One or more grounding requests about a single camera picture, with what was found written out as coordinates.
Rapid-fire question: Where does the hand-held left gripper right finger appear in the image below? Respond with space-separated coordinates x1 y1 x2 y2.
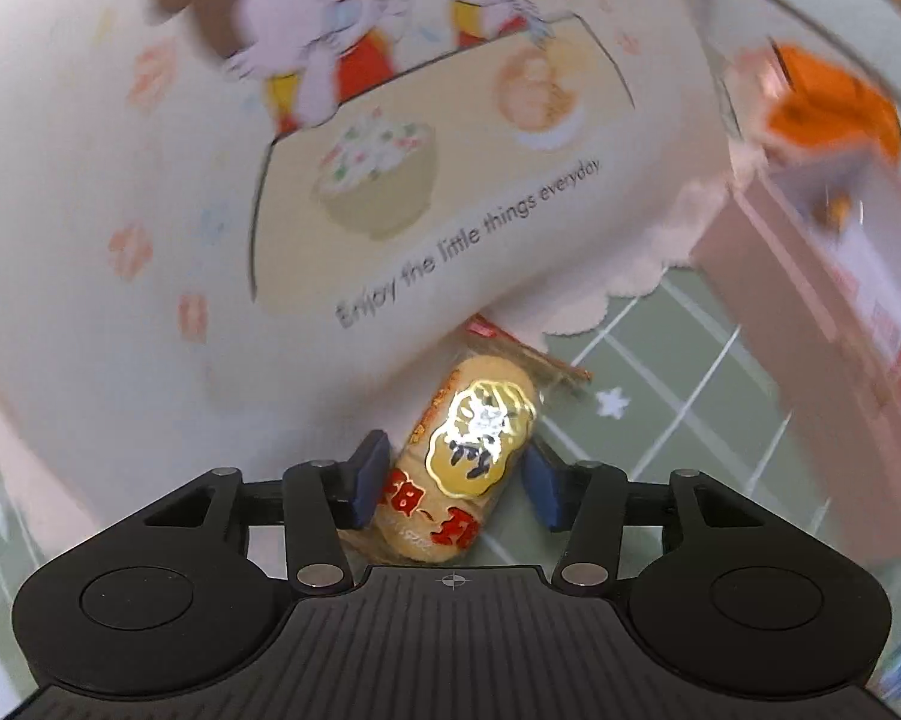
520 439 753 590

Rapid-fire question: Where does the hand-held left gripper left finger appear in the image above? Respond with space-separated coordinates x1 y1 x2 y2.
143 430 392 592

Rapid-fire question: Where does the rice cracker packet gold label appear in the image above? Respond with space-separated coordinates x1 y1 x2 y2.
337 317 596 567

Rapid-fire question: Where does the pink cardboard box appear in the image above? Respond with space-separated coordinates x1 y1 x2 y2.
692 148 901 565

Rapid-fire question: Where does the green checked tablecloth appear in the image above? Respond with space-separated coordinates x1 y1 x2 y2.
0 268 901 720

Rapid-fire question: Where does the cream cartoon printed cloth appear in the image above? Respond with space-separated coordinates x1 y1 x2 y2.
0 0 738 466

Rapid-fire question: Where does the orange snack packet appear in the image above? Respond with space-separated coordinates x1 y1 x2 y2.
726 36 901 167

